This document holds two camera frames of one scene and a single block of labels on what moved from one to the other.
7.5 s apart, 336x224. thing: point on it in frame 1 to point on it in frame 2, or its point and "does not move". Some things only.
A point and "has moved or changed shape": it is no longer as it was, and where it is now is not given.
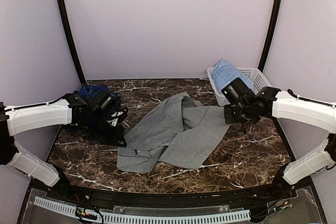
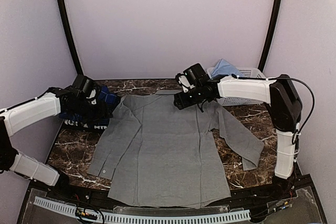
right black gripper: (229, 117) to (182, 102)
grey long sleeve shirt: (179, 130) has moved or changed shape
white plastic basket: (258, 78) does not move
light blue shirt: (223, 73) does not move
